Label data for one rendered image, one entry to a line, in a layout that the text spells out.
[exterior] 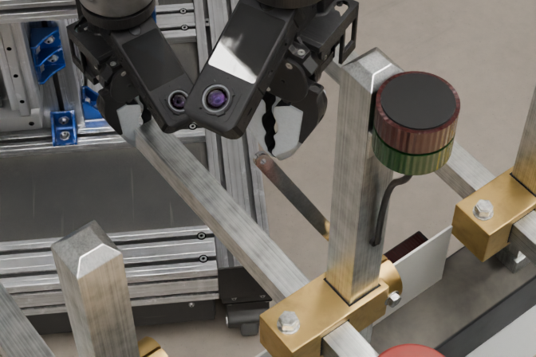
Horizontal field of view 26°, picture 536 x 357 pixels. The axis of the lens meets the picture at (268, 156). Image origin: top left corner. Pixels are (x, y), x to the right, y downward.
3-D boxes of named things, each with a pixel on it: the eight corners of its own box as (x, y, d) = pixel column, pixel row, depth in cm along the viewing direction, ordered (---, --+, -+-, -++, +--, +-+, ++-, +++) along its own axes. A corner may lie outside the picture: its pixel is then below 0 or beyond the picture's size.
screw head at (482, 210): (467, 210, 117) (469, 203, 117) (482, 200, 118) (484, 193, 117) (482, 224, 116) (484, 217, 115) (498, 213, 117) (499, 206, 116)
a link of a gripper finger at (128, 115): (119, 118, 128) (111, 60, 121) (149, 151, 125) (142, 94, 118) (95, 131, 127) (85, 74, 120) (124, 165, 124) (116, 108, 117)
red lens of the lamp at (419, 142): (356, 115, 85) (358, 96, 83) (418, 79, 87) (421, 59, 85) (411, 166, 82) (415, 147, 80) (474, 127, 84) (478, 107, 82)
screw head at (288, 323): (272, 323, 105) (272, 315, 104) (290, 311, 106) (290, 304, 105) (286, 339, 104) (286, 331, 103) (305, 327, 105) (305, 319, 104)
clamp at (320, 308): (258, 342, 110) (258, 314, 106) (367, 269, 115) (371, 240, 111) (295, 384, 107) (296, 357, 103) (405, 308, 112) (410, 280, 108)
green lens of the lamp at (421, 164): (354, 138, 87) (356, 119, 85) (415, 101, 89) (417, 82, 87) (408, 188, 84) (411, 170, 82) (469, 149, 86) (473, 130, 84)
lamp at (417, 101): (344, 260, 100) (360, 92, 83) (394, 229, 102) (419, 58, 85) (389, 307, 97) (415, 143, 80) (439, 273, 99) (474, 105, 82)
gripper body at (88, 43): (132, 36, 124) (121, -51, 114) (179, 84, 119) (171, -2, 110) (70, 68, 121) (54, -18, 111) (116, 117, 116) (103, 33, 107)
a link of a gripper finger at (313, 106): (325, 139, 96) (329, 67, 89) (316, 152, 95) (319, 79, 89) (277, 116, 98) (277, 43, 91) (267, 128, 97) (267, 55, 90)
